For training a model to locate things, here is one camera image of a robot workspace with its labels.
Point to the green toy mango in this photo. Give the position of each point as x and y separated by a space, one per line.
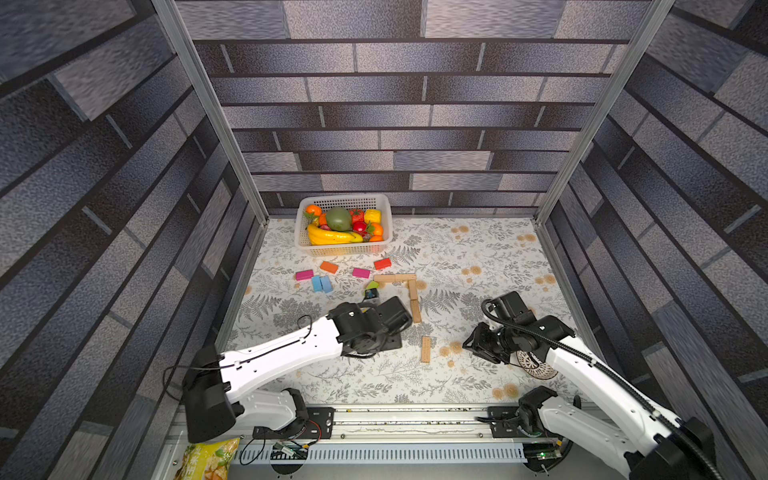
338 219

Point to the wood block marked 71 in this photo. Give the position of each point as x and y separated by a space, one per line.
415 311

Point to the green snack bag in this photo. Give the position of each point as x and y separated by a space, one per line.
208 461

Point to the orange toy fruit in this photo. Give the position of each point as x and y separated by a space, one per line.
313 212

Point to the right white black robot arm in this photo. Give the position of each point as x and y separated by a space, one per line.
640 439

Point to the red toy fruit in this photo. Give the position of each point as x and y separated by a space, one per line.
358 222

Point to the magenta block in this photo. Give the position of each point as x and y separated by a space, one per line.
361 273

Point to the yellow toy pepper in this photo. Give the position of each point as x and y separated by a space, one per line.
373 216

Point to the orange block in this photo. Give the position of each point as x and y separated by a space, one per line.
329 267

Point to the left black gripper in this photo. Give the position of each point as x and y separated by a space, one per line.
395 343

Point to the white perforated bowl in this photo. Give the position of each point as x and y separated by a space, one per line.
535 368

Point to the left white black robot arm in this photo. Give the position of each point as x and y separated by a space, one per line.
222 390

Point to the white plastic basket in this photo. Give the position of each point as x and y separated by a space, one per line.
375 240

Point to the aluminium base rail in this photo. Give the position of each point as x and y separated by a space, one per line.
430 441

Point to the yellow toy banana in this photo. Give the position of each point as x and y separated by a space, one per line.
321 237

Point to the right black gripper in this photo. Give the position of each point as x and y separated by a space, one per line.
486 346

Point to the red block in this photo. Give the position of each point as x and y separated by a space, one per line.
382 264

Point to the light blue block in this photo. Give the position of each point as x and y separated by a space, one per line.
317 284

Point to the purple block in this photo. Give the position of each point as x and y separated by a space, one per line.
304 275

